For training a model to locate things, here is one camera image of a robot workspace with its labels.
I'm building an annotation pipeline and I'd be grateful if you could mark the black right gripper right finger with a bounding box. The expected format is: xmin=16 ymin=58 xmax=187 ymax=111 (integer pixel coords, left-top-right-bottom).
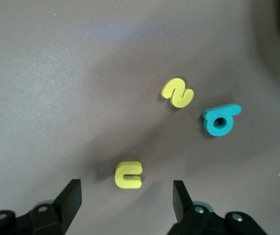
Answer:
xmin=166 ymin=180 xmax=216 ymax=235

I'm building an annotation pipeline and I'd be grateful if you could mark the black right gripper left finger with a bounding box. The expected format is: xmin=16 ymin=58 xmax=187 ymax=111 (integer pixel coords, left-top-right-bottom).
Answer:
xmin=29 ymin=179 xmax=83 ymax=235

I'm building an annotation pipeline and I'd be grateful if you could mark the yellow foam letter n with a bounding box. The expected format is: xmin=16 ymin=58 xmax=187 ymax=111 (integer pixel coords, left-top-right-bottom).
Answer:
xmin=114 ymin=161 xmax=143 ymax=189

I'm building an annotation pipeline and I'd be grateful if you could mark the teal foam letter g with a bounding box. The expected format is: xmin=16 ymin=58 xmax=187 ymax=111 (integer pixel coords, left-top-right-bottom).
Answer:
xmin=201 ymin=103 xmax=242 ymax=138

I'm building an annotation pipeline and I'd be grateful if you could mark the yellow foam letter s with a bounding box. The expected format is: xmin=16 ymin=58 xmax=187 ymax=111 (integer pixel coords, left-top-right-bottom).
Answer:
xmin=160 ymin=77 xmax=195 ymax=109

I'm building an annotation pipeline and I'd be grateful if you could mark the brown table cover sheet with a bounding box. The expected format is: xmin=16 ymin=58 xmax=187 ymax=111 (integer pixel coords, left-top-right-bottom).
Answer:
xmin=0 ymin=0 xmax=280 ymax=235

